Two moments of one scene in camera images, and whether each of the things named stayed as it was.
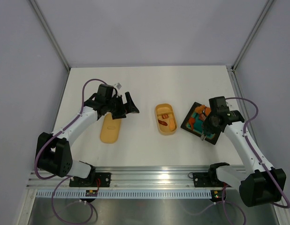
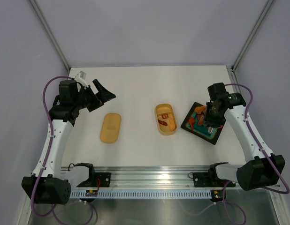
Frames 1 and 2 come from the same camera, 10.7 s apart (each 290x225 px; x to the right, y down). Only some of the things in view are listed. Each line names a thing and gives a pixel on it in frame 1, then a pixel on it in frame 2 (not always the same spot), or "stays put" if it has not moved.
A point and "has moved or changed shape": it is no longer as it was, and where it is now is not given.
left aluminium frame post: [49, 33] stays put
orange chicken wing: [191, 121] stays put
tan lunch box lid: [110, 129] stays put
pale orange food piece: [171, 124] stays put
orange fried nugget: [200, 109] stays put
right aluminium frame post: [263, 12] stays put
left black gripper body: [115, 106] -> [86, 98]
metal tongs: [202, 137] has moved or changed shape
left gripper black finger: [130, 107] -> [103, 94]
